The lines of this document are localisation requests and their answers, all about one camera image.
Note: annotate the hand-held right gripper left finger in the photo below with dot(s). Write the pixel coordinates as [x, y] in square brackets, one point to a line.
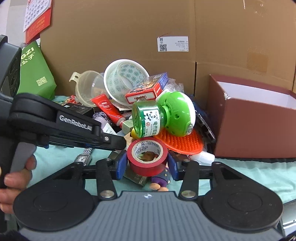
[121, 165]

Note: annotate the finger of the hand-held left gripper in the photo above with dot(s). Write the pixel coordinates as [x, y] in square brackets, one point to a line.
[113, 141]

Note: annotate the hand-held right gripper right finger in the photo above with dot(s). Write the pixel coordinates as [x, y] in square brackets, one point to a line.
[172, 167]

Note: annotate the red tape roll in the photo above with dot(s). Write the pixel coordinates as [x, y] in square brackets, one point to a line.
[148, 165]

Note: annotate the person's left hand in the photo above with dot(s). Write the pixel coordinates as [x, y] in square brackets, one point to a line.
[13, 183]

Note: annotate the purple toy figurine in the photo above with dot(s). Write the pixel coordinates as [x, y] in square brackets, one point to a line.
[160, 180]

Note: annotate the olive flat box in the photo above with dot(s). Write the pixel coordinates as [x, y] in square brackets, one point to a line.
[136, 178]

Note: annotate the small pale green box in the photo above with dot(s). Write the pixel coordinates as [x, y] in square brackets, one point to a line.
[128, 126]

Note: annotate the orange silicone brush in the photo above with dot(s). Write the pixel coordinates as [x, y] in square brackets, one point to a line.
[185, 143]

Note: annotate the steel wool scrubber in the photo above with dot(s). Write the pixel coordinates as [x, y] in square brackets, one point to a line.
[101, 116]

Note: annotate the small black box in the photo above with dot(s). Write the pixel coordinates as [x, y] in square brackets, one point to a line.
[79, 109]

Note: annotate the white plastic bottle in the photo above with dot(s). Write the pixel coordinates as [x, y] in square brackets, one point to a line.
[204, 158]

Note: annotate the silver wristwatch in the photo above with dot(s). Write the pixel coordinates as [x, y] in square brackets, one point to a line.
[83, 157]

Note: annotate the red tube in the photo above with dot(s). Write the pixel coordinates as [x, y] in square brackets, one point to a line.
[107, 107]

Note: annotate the clear plastic cup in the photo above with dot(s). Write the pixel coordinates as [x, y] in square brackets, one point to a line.
[89, 89]

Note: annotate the black flat device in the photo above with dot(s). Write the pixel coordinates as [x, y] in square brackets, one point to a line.
[207, 127]

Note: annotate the green mosquito repellent heater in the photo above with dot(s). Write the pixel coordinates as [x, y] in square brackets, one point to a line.
[171, 113]

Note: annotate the red and blue card box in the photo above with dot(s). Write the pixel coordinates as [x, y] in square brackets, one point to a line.
[145, 91]

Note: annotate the white patterned bowl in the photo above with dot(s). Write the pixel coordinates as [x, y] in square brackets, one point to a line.
[115, 81]

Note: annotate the clear plastic bag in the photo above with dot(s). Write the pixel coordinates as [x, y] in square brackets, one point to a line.
[175, 85]

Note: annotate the teal cloth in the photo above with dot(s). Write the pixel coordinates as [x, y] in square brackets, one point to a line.
[254, 173]

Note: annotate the brown cardboard box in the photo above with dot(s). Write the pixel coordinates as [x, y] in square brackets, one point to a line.
[254, 125]

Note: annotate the large tan cardboard box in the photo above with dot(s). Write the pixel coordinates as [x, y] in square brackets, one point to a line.
[129, 27]

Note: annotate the red wall calendar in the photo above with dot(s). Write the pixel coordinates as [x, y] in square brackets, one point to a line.
[38, 16]

